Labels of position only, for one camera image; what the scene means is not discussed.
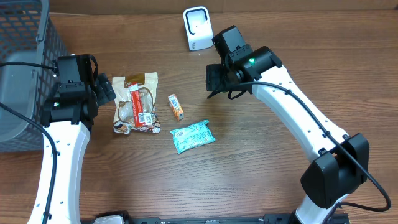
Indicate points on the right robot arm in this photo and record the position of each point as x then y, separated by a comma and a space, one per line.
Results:
338, 161

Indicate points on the teal wet wipes pack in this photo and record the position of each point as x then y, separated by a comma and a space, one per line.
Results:
192, 136

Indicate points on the grey plastic mesh basket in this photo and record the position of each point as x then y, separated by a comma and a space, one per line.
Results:
29, 45

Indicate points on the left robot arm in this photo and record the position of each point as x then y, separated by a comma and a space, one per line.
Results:
67, 117

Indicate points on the orange small box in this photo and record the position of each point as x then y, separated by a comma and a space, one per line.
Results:
176, 107

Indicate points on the beige snack bag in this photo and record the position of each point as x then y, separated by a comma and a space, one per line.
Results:
123, 117

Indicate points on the white barcode scanner stand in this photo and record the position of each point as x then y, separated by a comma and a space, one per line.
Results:
198, 28

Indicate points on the red snack bar packet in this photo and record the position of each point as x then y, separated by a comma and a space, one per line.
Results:
142, 105

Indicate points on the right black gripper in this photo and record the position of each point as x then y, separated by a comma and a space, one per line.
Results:
214, 74

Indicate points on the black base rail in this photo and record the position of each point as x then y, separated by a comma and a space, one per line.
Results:
282, 218

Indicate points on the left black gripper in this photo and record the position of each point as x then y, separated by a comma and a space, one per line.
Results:
102, 89

